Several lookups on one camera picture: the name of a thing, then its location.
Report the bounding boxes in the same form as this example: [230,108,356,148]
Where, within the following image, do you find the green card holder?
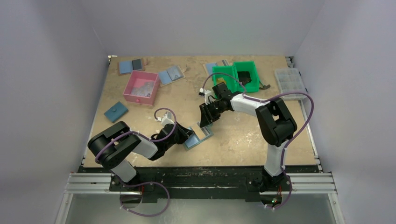
[183,122,214,151]

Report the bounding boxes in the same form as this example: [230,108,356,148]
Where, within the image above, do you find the dark blue card holder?
[104,101,128,123]

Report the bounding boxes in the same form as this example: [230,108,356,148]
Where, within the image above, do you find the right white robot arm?
[199,83,297,192]

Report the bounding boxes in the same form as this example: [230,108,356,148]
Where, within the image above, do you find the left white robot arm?
[87,121,195,191]

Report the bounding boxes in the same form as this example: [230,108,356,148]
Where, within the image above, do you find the dark tool beside bin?
[259,81,271,90]

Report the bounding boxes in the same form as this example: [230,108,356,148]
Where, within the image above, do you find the blue card behind bin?
[203,59,232,76]

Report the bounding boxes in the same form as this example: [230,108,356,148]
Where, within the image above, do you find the left green bin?
[212,66,239,93]

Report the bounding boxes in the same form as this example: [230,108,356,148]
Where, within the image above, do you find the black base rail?
[65,166,336,203]

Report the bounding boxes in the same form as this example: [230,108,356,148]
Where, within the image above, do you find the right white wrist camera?
[198,88,212,97]

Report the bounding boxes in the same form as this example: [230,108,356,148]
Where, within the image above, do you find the clear compartment organizer box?
[275,68,307,93]

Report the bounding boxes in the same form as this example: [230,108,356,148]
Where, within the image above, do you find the black item in bin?
[237,71,252,85]

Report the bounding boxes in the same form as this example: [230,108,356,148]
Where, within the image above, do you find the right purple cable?
[201,73,315,211]

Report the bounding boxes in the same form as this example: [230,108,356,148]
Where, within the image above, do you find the green bin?
[233,61,260,93]
[212,66,239,93]

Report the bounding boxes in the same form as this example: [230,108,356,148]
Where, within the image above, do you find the yellow item in bin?
[216,77,226,84]

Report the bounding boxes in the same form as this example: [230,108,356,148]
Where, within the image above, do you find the cards in pink box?
[130,82,155,98]

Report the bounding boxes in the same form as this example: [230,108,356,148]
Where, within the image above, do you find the right green bin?
[233,61,260,93]

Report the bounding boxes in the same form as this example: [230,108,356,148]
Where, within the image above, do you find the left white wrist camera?
[157,112,174,127]

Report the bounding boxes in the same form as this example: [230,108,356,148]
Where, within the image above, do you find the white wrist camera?
[198,88,212,97]
[157,112,174,127]

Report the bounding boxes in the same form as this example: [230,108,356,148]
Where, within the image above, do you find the pink open box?
[123,70,160,105]

